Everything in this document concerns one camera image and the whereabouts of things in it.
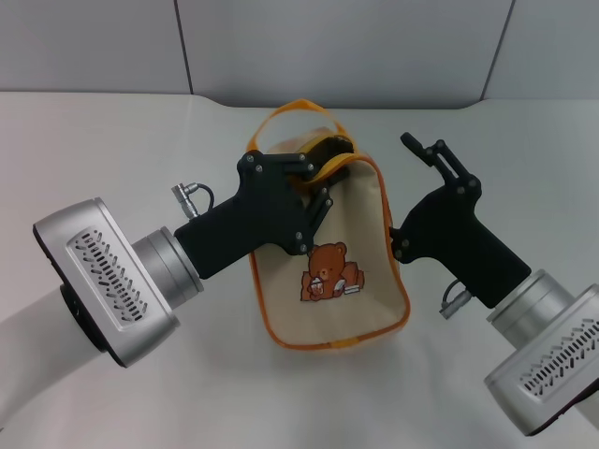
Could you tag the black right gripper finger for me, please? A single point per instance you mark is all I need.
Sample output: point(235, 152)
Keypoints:
point(451, 163)

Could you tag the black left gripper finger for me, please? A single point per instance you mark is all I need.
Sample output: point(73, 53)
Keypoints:
point(292, 164)
point(322, 206)

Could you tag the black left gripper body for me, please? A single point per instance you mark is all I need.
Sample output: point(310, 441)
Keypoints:
point(262, 210)

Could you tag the silver vented left wrist camera box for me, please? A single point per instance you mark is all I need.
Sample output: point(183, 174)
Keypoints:
point(107, 280)

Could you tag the silver vented wrist camera box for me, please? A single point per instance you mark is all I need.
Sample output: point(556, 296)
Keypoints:
point(107, 280)
point(547, 369)

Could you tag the beige bear print food bag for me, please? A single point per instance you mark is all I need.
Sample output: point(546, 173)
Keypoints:
point(355, 224)

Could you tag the white and silver right robot arm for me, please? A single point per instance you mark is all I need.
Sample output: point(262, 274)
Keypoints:
point(533, 304)

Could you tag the silver vented right wrist camera box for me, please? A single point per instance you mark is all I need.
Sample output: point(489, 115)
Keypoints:
point(547, 369)

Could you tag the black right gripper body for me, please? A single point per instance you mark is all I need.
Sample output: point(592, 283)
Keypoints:
point(449, 234)

